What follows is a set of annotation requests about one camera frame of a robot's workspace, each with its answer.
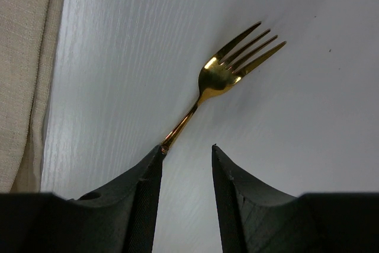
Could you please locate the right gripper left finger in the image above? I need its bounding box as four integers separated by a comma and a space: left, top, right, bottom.
68, 145, 164, 252

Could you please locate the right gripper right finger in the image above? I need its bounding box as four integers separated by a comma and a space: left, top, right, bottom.
211, 145, 296, 252

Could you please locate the gold fork dark green handle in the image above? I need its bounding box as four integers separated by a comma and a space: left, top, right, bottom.
160, 21, 287, 155

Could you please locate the beige cloth napkin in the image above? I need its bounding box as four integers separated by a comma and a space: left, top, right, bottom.
1, 0, 63, 193

